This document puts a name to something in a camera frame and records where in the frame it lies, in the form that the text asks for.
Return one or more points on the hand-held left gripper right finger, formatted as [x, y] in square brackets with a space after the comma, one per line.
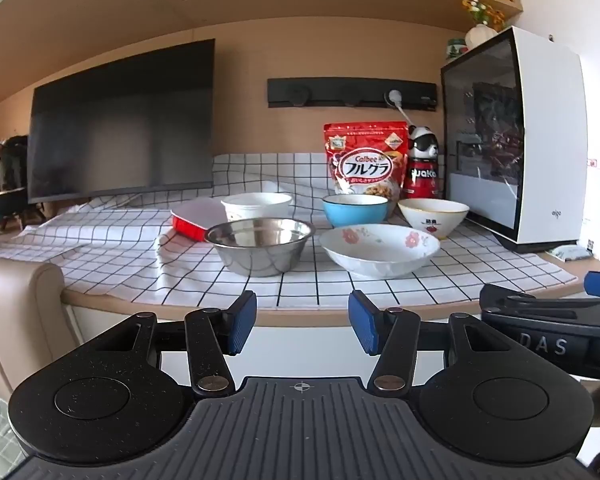
[362, 322]

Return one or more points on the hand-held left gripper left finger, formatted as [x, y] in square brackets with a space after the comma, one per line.
[242, 322]

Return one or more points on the blue bowl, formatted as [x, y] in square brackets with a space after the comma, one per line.
[355, 212]

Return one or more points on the large white bowl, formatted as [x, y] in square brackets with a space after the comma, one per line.
[255, 210]

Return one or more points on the white bowl with yellow rim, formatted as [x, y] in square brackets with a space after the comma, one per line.
[432, 217]

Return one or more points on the wet wipes pack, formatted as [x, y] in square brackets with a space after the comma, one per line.
[574, 252]

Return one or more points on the stainless steel bowl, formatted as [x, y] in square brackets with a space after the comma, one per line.
[260, 255]

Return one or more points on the white floral plate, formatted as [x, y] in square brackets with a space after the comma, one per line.
[380, 250]

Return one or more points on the red baking dish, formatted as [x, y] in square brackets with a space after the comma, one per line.
[195, 220]

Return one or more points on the white checked tablecloth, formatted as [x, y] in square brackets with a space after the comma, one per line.
[130, 245]

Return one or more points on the red panda figure bottle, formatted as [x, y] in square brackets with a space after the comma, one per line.
[422, 175]

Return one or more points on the white computer case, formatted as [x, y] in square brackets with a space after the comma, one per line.
[545, 135]

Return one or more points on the red cereal bag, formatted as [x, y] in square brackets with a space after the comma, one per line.
[365, 160]

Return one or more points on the beige chair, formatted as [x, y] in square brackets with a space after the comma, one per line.
[20, 320]

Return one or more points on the black flat screen monitor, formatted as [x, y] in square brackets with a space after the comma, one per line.
[120, 125]

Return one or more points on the green glass jar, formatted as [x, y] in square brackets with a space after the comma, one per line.
[456, 50]

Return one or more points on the white vase with flowers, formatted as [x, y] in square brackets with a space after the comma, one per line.
[480, 35]

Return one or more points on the black wall power strip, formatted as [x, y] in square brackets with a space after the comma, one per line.
[340, 92]

